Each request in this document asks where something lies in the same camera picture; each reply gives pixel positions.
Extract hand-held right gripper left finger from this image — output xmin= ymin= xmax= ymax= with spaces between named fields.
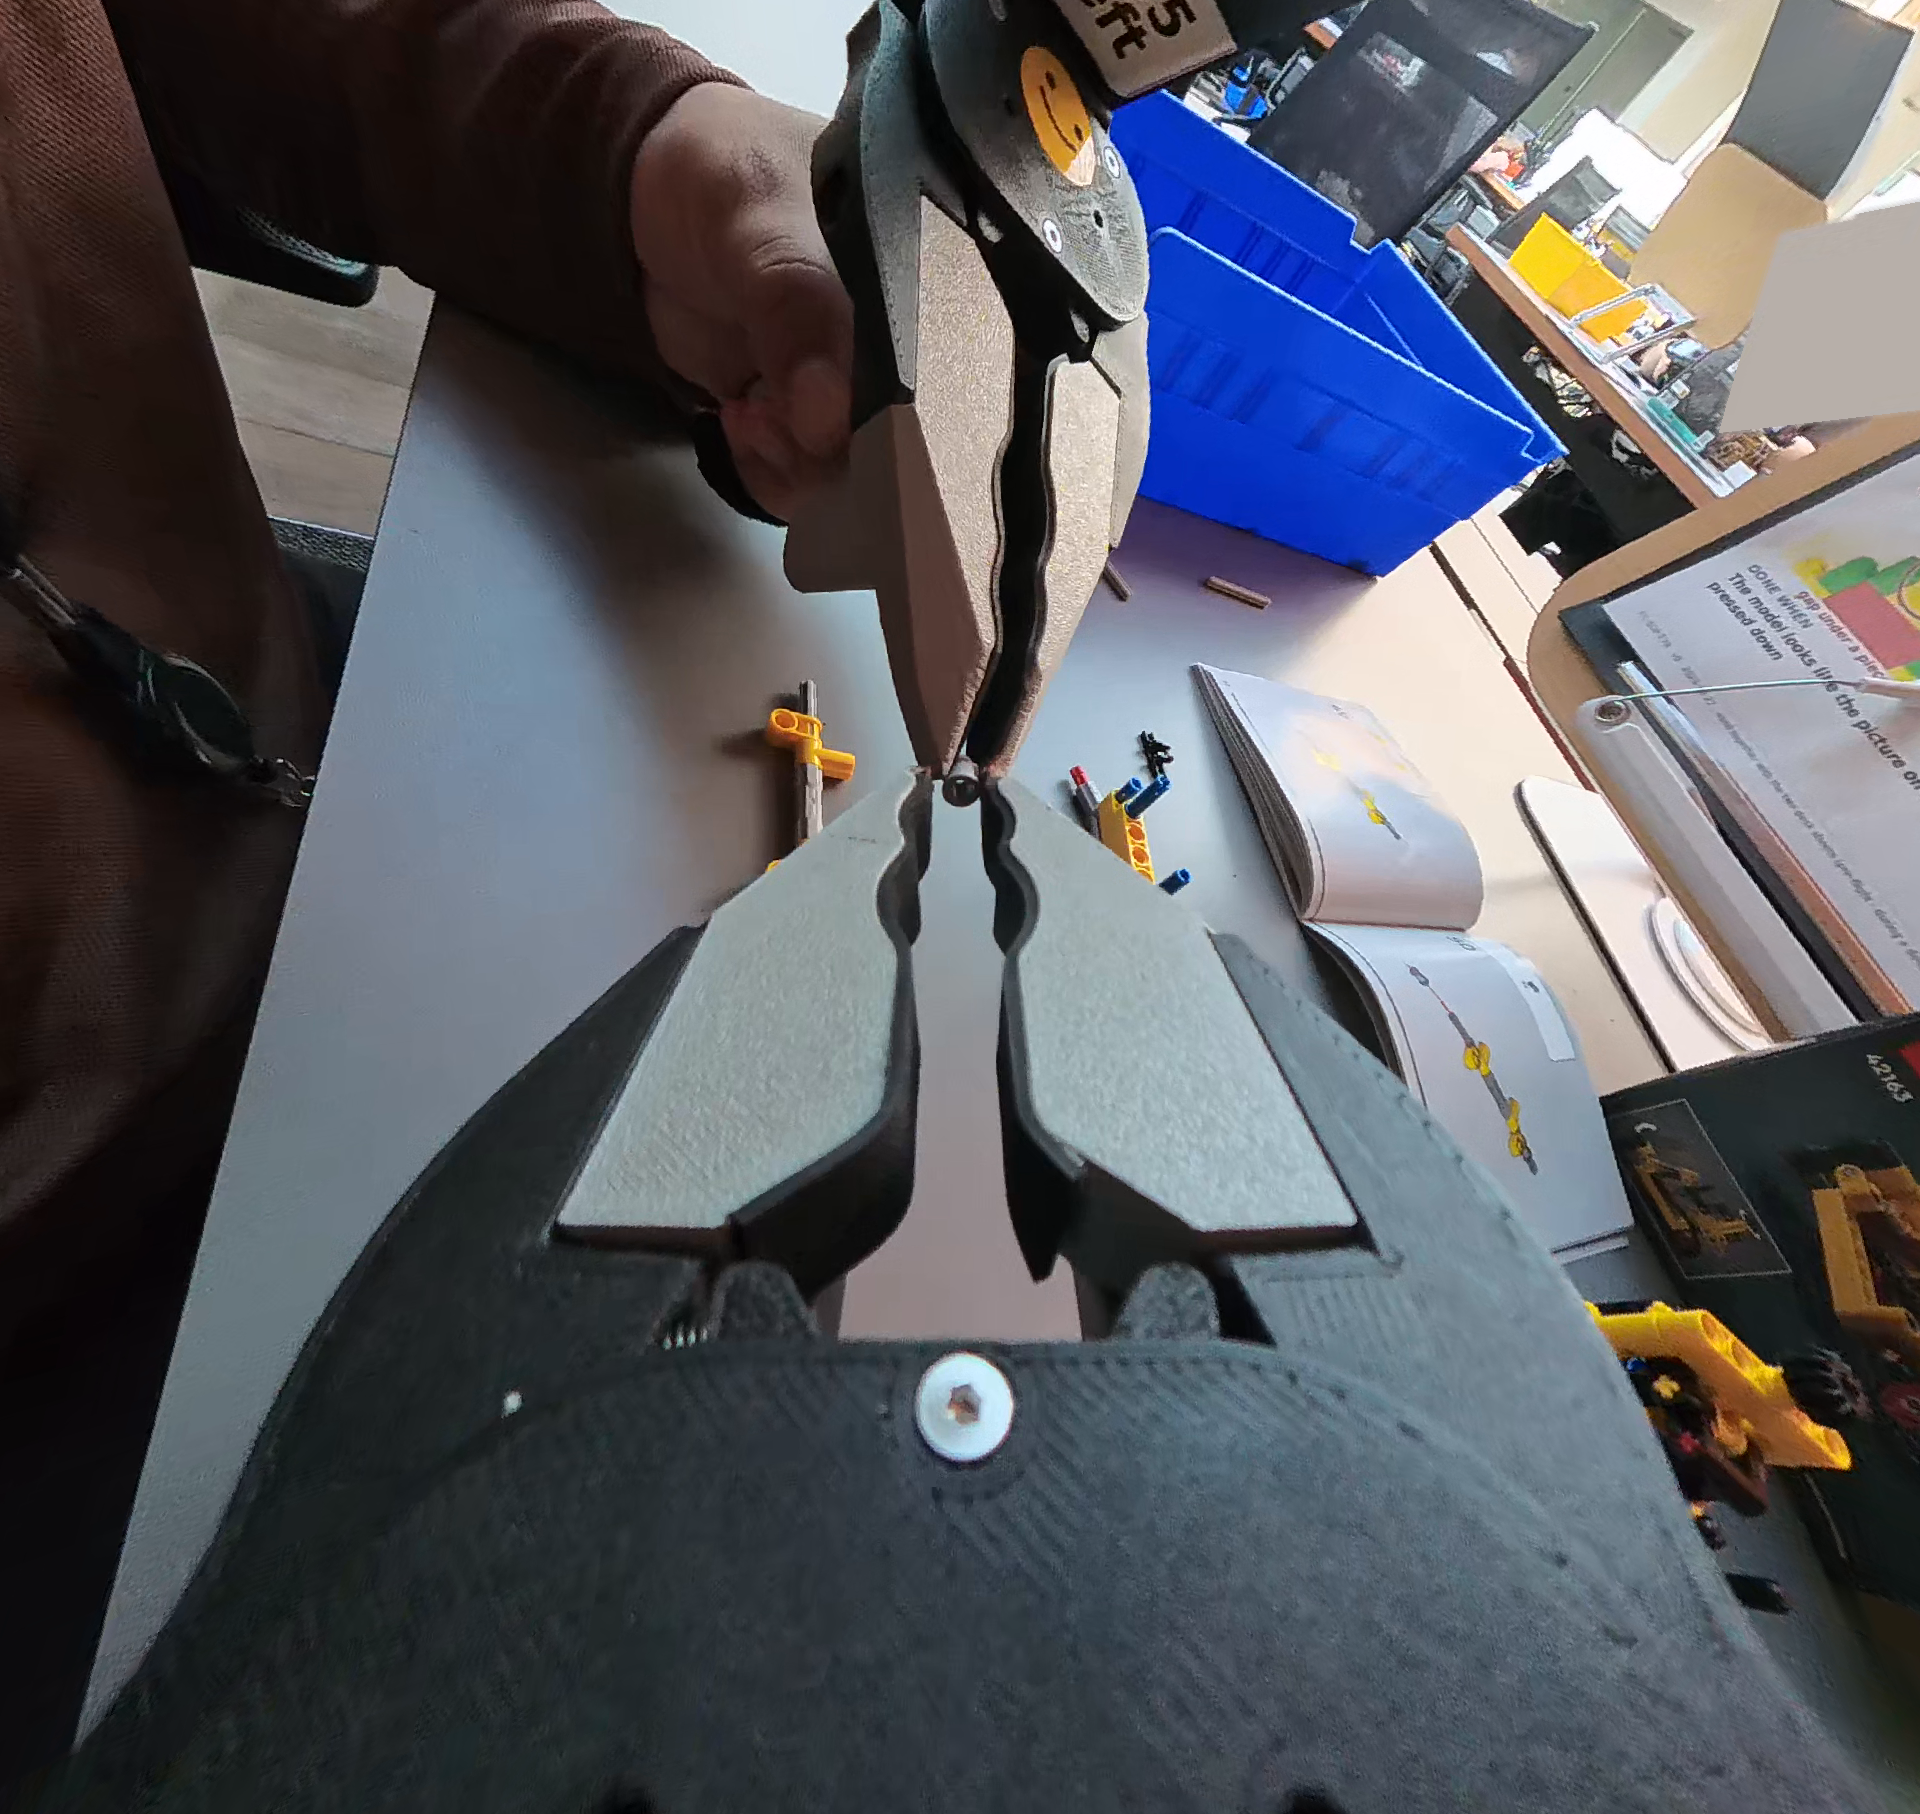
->
xmin=552 ymin=767 xmax=938 ymax=1302

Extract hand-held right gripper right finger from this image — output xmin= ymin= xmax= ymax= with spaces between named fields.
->
xmin=977 ymin=775 xmax=1361 ymax=1292

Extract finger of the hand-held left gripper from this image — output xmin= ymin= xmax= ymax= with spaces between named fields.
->
xmin=969 ymin=326 xmax=1152 ymax=778
xmin=882 ymin=191 xmax=1053 ymax=774

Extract person's left forearm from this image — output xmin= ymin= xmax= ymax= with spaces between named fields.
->
xmin=151 ymin=0 xmax=751 ymax=362

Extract yellow lego beam blue pins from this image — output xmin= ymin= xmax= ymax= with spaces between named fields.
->
xmin=1068 ymin=762 xmax=1196 ymax=900

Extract lego instruction booklet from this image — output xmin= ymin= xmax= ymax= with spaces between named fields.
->
xmin=1193 ymin=662 xmax=1639 ymax=1259

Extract black lego set box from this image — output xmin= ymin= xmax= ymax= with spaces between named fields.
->
xmin=1596 ymin=1011 xmax=1920 ymax=1643

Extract yellow lego bulldozer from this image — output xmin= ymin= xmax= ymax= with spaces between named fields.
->
xmin=1587 ymin=1302 xmax=1861 ymax=1523

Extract person's left hand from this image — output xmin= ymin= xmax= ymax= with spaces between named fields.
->
xmin=627 ymin=84 xmax=861 ymax=523

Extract blue plastic bin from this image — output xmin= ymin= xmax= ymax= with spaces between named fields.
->
xmin=1106 ymin=90 xmax=1563 ymax=459
xmin=1133 ymin=229 xmax=1568 ymax=582

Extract yellow connector on grey axle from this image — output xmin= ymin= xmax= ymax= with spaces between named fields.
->
xmin=768 ymin=677 xmax=861 ymax=849

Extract black mesh office chair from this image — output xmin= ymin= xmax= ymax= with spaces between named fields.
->
xmin=1251 ymin=0 xmax=1597 ymax=249

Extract long wooden desk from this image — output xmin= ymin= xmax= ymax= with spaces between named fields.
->
xmin=1443 ymin=221 xmax=1779 ymax=515

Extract yellow storage bin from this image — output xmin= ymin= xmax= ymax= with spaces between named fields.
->
xmin=1506 ymin=212 xmax=1666 ymax=347

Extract black clipboard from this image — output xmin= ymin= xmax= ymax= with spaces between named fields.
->
xmin=1560 ymin=449 xmax=1920 ymax=1022

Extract white plastic bar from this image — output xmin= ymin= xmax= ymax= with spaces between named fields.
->
xmin=1574 ymin=696 xmax=1866 ymax=1043

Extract person's black office chair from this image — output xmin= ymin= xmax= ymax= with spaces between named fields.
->
xmin=187 ymin=209 xmax=379 ymax=693

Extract black carabiner clip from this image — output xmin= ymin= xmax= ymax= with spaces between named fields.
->
xmin=0 ymin=554 xmax=319 ymax=811

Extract printed instruction sheet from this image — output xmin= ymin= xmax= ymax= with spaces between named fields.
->
xmin=1603 ymin=456 xmax=1920 ymax=947

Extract black tan office chair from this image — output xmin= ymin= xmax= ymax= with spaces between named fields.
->
xmin=1627 ymin=0 xmax=1920 ymax=347

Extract thin silver wire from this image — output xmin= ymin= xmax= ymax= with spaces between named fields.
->
xmin=1592 ymin=676 xmax=1920 ymax=723

